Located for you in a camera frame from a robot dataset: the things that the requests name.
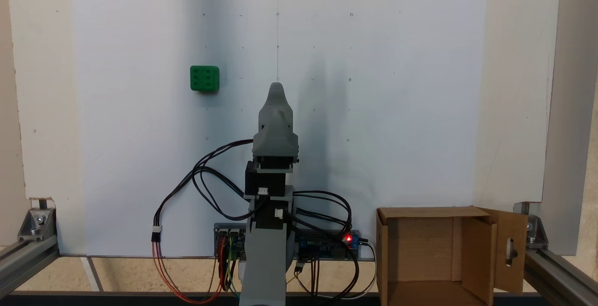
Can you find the brown cardboard box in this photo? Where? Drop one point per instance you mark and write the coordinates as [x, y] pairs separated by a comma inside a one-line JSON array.
[[420, 250]]

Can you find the large white paper sheet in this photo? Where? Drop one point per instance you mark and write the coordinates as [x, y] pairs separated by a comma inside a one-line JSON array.
[[373, 110]]

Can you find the aluminium frame rail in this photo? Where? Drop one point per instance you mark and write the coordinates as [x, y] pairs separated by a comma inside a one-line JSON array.
[[560, 275], [23, 261]]

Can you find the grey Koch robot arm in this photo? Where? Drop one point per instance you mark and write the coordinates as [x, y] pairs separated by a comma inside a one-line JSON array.
[[264, 259]]

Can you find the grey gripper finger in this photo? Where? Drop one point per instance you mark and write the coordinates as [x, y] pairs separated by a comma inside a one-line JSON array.
[[285, 114], [268, 114]]

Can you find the blue power circuit board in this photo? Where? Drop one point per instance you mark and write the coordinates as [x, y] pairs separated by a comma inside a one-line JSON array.
[[322, 249]]

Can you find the green dice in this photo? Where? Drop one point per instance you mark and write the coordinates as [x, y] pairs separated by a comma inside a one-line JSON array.
[[204, 79]]

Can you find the metal corner bracket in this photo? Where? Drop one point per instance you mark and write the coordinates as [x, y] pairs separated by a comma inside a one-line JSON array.
[[36, 224], [535, 231]]

